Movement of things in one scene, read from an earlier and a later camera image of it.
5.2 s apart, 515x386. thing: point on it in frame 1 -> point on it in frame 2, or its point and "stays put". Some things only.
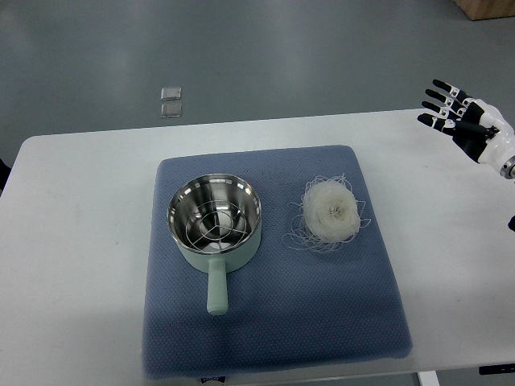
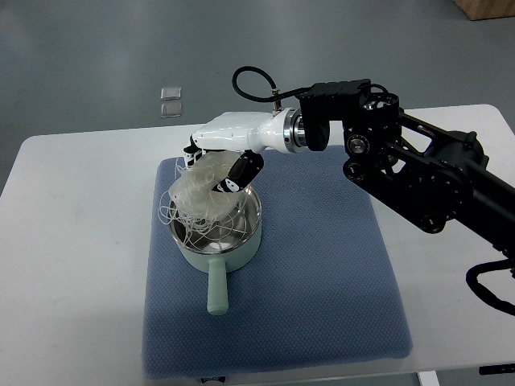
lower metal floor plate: (170, 110) stays put
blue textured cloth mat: (291, 307) stays put
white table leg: (428, 378) stays put
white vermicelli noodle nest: (330, 215) -> (195, 199)
